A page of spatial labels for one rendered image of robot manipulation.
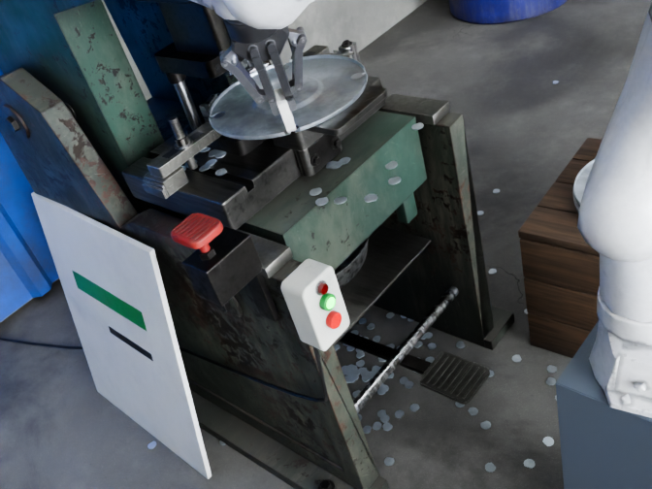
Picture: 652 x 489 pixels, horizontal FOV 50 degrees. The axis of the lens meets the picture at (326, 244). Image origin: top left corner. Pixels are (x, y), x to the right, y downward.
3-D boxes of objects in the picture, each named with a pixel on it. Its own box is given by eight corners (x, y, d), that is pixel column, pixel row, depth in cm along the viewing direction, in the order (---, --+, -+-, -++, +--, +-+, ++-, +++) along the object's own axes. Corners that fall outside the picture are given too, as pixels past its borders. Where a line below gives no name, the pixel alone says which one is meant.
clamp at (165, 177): (232, 148, 131) (213, 99, 125) (166, 199, 122) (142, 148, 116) (211, 144, 135) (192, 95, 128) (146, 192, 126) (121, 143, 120)
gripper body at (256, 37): (219, 30, 91) (241, 82, 99) (282, 11, 91) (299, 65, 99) (213, -4, 96) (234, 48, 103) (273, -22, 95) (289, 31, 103)
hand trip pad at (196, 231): (241, 259, 106) (224, 219, 102) (212, 283, 103) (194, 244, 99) (211, 247, 111) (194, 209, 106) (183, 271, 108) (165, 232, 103)
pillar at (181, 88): (205, 124, 135) (178, 57, 126) (196, 130, 134) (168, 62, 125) (197, 123, 136) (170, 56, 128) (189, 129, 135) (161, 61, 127)
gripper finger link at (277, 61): (260, 28, 99) (270, 25, 99) (281, 85, 108) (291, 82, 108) (264, 46, 97) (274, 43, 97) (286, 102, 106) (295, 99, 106)
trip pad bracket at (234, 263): (285, 319, 118) (249, 228, 107) (245, 358, 113) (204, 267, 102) (261, 309, 122) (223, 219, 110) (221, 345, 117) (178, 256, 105)
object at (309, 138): (403, 153, 125) (388, 84, 117) (355, 197, 118) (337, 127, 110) (302, 133, 141) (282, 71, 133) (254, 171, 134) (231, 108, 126)
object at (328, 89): (380, 110, 112) (379, 105, 112) (207, 157, 114) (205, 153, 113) (355, 45, 135) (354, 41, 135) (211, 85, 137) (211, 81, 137)
